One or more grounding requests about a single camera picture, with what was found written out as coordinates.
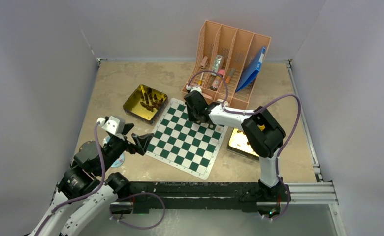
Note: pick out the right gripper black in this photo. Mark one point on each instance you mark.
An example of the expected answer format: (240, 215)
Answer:
(191, 117)

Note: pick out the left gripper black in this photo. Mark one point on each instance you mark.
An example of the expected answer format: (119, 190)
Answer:
(141, 141)

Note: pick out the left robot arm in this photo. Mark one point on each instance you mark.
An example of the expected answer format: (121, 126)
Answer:
(84, 189)

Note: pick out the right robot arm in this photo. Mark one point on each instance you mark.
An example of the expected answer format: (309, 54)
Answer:
(264, 134)

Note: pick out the gold tin with dark pieces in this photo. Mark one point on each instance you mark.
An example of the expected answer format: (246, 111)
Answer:
(146, 104)

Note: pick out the green white chess board mat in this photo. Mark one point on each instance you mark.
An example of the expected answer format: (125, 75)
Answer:
(188, 146)

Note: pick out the gold tin with white pieces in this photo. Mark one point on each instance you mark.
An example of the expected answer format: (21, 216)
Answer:
(238, 143)

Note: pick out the pink capped bottle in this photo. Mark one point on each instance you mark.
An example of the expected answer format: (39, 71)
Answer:
(217, 80)

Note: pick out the white blue round disc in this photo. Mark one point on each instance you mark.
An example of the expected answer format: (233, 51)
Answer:
(117, 163)

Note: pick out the grey box in organizer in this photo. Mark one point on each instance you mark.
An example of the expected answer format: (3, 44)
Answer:
(217, 64)

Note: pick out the pink desk organizer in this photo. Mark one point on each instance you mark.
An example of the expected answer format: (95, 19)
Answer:
(238, 47)

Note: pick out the blue folder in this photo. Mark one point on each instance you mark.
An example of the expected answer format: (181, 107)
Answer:
(252, 70)

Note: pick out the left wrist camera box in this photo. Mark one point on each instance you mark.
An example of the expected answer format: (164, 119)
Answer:
(113, 125)

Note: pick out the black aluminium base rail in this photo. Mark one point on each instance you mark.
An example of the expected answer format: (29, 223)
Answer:
(244, 196)

